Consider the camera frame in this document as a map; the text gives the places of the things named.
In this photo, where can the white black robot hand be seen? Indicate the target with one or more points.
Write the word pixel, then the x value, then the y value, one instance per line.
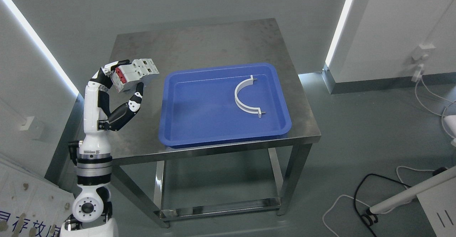
pixel 97 115

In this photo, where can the grey circuit breaker red switch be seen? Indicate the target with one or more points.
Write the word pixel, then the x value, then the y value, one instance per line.
pixel 126 77

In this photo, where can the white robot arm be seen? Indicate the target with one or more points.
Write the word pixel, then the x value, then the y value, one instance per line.
pixel 92 209

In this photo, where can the stainless steel table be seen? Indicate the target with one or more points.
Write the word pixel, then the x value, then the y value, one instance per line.
pixel 139 156

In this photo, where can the blue plastic tray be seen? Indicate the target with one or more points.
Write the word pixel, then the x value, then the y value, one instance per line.
pixel 198 106

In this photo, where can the white printed sign board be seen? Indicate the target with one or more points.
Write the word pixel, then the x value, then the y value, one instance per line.
pixel 30 206

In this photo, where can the white stand leg with caster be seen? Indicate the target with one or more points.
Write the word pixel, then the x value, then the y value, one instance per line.
pixel 439 176

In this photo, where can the white wall box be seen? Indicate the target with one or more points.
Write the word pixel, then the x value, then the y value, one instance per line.
pixel 33 128

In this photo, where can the white curved bracket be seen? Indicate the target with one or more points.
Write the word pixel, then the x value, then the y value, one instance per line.
pixel 241 100

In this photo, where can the white wall socket with plug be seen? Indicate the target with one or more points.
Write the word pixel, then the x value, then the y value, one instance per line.
pixel 420 54

